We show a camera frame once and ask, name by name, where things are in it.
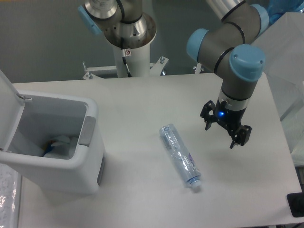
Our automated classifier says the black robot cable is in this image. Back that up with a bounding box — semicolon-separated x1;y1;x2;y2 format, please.
120;37;133;78

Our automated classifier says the blue plastic bag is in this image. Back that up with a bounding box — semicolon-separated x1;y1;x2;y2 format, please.
267;0;304;25

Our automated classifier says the clear plastic water bottle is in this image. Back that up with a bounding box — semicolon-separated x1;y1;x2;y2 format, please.
159;124;201;193

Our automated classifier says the white trash can lid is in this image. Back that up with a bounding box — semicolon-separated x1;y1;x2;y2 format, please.
0;72;32;151

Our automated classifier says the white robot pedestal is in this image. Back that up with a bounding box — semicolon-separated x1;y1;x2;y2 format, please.
113;44;150;77

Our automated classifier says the black device at edge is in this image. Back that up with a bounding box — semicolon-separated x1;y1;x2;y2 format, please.
286;192;304;218

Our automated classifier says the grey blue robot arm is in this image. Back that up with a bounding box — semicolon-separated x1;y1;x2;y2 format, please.
78;0;269;146

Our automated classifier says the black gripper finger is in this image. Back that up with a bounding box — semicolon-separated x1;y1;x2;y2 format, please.
200;100;217;130
230;125;252;149

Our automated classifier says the clear plastic sheet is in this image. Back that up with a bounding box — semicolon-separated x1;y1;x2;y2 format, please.
0;164;21;228

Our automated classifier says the white trash can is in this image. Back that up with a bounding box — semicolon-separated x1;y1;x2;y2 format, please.
0;90;105;194

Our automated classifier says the white pedestal base frame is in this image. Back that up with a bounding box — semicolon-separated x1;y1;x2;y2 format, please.
82;56;205;80

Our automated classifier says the trash inside can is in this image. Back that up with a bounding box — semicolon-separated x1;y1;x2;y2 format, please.
43;135;78;160

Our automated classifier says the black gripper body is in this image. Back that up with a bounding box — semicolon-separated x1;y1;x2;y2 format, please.
214;100;247;136

